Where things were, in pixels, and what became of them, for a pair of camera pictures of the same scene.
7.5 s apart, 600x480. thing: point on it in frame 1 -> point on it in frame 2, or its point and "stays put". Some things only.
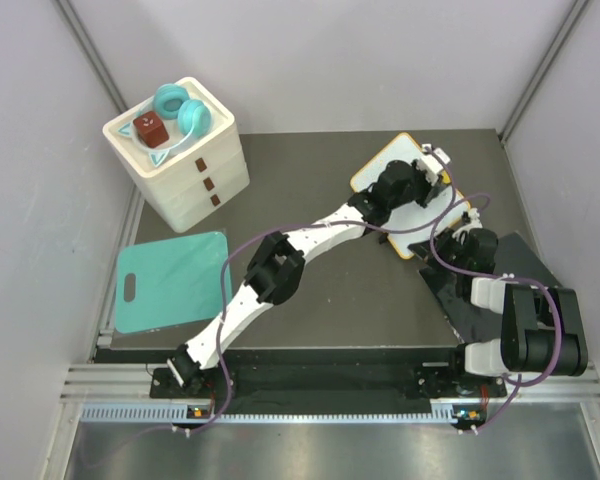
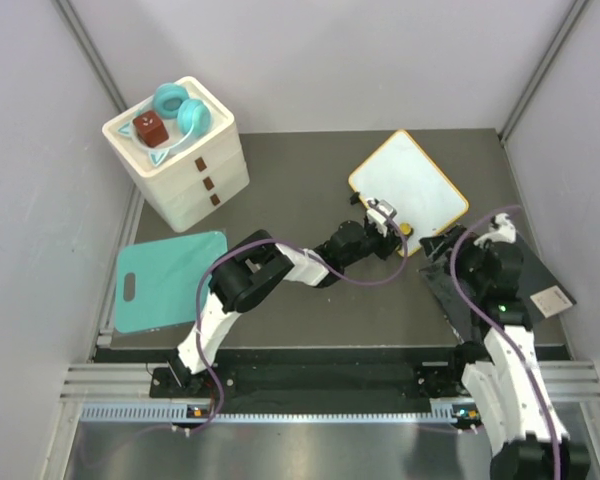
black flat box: (480, 318) stays put
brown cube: (151, 129) stays put
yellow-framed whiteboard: (414, 226) stays put
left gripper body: (419, 191) -> (372, 242)
